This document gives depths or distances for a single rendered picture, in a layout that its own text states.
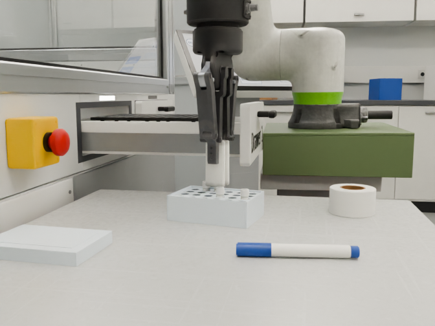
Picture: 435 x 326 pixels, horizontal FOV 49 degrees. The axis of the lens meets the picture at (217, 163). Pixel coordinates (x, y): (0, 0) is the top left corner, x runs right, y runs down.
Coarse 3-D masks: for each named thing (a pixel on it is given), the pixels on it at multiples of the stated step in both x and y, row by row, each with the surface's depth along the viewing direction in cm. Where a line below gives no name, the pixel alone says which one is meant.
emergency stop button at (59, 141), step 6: (54, 132) 69; (60, 132) 69; (66, 132) 70; (54, 138) 68; (60, 138) 69; (66, 138) 70; (54, 144) 68; (60, 144) 69; (66, 144) 70; (54, 150) 68; (60, 150) 69; (66, 150) 70
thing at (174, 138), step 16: (96, 128) 90; (112, 128) 90; (128, 128) 89; (144, 128) 89; (160, 128) 88; (176, 128) 88; (192, 128) 87; (96, 144) 91; (112, 144) 90; (128, 144) 90; (144, 144) 89; (160, 144) 88; (176, 144) 88; (192, 144) 87
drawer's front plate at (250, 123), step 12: (240, 108) 83; (252, 108) 87; (240, 120) 84; (252, 120) 88; (240, 132) 84; (252, 132) 88; (240, 144) 84; (252, 144) 89; (240, 156) 84; (252, 156) 90
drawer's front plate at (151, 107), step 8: (136, 104) 119; (144, 104) 121; (152, 104) 127; (160, 104) 134; (168, 104) 143; (136, 112) 119; (144, 112) 121; (152, 112) 128; (160, 112) 134; (168, 112) 143
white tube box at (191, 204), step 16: (176, 192) 73; (192, 192) 74; (208, 192) 74; (256, 192) 74; (176, 208) 70; (192, 208) 69; (208, 208) 68; (224, 208) 67; (240, 208) 66; (256, 208) 70; (224, 224) 68; (240, 224) 67
